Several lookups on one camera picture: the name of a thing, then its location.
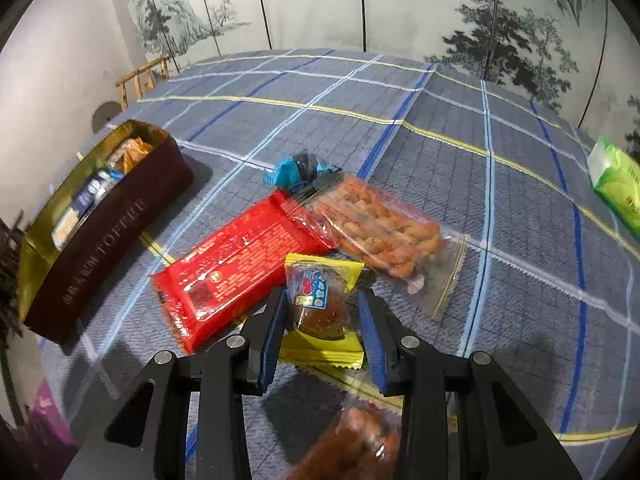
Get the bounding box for clear bag fried snacks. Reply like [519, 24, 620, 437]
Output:
[284, 398, 401, 480]

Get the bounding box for red snack package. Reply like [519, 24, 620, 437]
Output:
[152, 191, 334, 354]

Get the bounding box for yellow cake packet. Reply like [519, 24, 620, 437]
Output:
[279, 252, 364, 370]

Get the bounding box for clear bag orange snacks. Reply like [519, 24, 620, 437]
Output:
[299, 172, 469, 321]

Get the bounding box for blue soda crackers pack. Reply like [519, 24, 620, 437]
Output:
[51, 169, 125, 250]

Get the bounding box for orange yellow snack packet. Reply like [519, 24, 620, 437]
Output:
[106, 138, 153, 174]

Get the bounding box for blue candy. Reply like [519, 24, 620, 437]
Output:
[262, 152, 342, 193]

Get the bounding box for blue plaid tablecloth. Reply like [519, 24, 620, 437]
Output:
[35, 49, 639, 479]

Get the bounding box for gold toffee tin box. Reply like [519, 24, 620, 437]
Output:
[17, 120, 193, 344]

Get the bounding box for green tissue pack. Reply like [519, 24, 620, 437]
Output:
[587, 136, 640, 240]

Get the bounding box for round stone millstone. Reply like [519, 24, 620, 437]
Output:
[91, 101, 122, 134]

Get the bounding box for painted landscape folding screen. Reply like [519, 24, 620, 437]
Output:
[125, 0, 639, 146]

